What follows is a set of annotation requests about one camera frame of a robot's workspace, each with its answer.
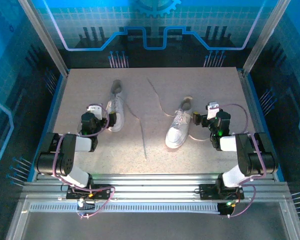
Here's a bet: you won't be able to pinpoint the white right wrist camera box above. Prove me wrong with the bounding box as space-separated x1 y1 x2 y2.
206 101 220 120

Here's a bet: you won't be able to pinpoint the slotted grey cable duct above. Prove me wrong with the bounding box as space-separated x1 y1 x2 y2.
29 202 221 214

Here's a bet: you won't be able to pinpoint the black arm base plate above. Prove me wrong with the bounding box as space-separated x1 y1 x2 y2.
66 184 112 200
199 183 245 201

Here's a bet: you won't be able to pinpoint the aluminium corner post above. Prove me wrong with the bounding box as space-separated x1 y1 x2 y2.
241 0 293 77
17 0 70 77

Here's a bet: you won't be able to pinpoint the small black controller board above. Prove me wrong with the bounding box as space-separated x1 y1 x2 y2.
217 202 237 216
76 198 96 211

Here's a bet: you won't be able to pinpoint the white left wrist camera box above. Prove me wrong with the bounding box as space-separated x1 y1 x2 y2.
86 103 103 120

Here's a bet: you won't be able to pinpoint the aluminium frame rails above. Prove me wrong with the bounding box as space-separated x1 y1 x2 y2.
21 173 291 204

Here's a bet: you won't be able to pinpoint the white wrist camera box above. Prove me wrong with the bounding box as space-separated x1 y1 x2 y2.
206 101 220 120
86 103 103 120

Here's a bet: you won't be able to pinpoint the white sneaker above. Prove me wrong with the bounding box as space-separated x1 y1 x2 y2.
164 96 194 149
105 79 126 133

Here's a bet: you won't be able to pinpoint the grey metal bench panel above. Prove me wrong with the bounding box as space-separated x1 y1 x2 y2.
4 194 300 240

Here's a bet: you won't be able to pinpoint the white shoelace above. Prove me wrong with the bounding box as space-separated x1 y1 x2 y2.
146 77 212 142
109 96 148 161

